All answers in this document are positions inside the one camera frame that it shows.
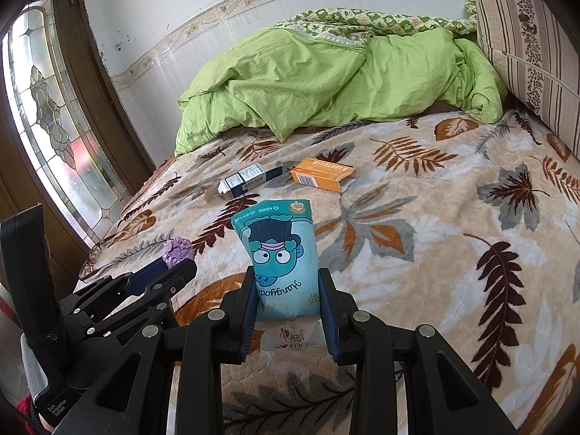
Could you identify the white packet with red print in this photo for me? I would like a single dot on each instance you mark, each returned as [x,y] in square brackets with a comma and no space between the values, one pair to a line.
[294,337]

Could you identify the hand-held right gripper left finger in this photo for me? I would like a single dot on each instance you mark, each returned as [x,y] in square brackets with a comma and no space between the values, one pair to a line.
[249,312]

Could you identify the green white floral quilt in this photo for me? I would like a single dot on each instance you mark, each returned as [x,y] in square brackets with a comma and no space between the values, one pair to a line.
[385,20]

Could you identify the leaf printed blanket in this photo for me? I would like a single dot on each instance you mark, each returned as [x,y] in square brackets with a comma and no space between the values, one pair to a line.
[430,244]

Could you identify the wooden door with stained glass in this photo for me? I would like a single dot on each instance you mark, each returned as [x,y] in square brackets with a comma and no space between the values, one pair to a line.
[50,99]

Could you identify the striped beige pillow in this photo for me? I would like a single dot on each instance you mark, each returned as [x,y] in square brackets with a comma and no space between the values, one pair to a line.
[534,54]

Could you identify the teal cartoon tissue packet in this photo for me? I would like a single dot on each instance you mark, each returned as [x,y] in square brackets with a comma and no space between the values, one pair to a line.
[281,253]

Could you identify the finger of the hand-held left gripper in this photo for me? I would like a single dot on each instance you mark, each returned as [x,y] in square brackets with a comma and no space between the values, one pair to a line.
[147,272]
[174,276]

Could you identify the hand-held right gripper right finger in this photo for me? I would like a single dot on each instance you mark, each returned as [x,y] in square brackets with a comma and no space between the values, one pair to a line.
[328,317]

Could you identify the orange carton box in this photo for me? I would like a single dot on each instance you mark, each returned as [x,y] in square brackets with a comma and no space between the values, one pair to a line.
[319,174]

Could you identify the blue white carton box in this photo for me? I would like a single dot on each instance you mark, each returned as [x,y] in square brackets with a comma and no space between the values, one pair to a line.
[249,179]

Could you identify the purple paper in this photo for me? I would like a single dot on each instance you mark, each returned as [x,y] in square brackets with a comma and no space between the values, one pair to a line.
[177,251]

